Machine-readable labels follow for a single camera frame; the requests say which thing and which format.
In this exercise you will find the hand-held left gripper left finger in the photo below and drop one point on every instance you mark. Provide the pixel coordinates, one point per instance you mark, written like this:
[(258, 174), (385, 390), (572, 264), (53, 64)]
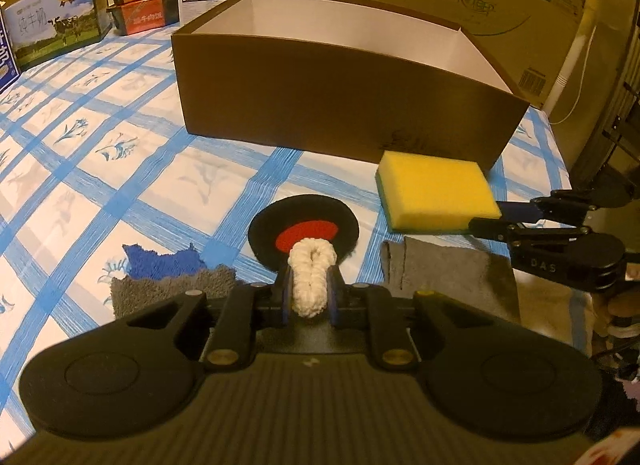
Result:
[(286, 291)]

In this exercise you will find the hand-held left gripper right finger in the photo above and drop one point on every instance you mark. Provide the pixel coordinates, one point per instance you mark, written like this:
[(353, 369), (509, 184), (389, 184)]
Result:
[(334, 295)]

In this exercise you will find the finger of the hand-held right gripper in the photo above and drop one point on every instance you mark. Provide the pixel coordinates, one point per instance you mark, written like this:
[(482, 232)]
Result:
[(520, 211), (500, 230)]

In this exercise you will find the black round crocheted pad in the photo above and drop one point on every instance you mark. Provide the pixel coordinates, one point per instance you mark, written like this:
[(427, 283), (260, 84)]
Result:
[(270, 235)]

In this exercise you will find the plain grey cloth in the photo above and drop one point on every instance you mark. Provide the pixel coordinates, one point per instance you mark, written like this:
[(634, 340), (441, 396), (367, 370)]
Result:
[(450, 270)]

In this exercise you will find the yellow and green sponge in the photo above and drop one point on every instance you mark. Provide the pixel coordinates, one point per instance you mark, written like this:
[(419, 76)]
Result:
[(435, 190)]

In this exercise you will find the grey and blue towel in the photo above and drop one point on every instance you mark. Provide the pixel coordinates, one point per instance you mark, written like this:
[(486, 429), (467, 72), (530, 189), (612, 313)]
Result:
[(165, 285)]

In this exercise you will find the brown cardboard box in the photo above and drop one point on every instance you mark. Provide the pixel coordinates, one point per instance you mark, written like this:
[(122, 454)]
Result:
[(325, 95)]

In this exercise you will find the white standing fan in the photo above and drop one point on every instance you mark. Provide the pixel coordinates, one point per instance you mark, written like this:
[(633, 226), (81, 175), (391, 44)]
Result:
[(565, 75)]

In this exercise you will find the blue checked bed sheet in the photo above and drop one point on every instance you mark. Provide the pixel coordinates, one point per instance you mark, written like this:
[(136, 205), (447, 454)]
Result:
[(100, 170)]

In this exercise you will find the red instant meal tray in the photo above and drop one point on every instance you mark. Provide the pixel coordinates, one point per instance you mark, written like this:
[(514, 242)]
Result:
[(145, 17)]

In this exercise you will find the cow print milk carton box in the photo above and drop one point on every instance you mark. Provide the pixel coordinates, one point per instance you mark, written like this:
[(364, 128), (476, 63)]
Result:
[(50, 30)]

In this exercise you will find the blue cartoon milk carton box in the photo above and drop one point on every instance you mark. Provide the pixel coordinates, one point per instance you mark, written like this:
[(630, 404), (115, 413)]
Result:
[(6, 60)]

